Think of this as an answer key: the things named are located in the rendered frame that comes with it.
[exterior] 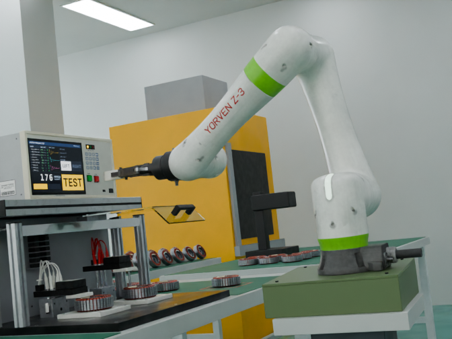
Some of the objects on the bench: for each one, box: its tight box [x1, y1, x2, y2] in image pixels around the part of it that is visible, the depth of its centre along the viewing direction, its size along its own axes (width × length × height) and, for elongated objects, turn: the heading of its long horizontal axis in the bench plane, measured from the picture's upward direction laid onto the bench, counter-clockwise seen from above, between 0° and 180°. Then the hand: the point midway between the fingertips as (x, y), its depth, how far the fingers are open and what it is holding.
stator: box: [74, 294, 114, 312], centre depth 203 cm, size 11×11×4 cm
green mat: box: [157, 276, 280, 295], centre depth 281 cm, size 94×61×1 cm
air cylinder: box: [39, 296, 69, 318], centre depth 209 cm, size 5×8×6 cm
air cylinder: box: [89, 285, 116, 301], centre depth 231 cm, size 5×8×6 cm
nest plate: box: [114, 293, 173, 305], centre depth 224 cm, size 15×15×1 cm
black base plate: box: [0, 290, 230, 336], centre depth 214 cm, size 47×64×2 cm
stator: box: [152, 280, 180, 293], centre depth 279 cm, size 11×11×4 cm
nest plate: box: [57, 305, 131, 319], centre depth 202 cm, size 15×15×1 cm
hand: (114, 175), depth 226 cm, fingers closed
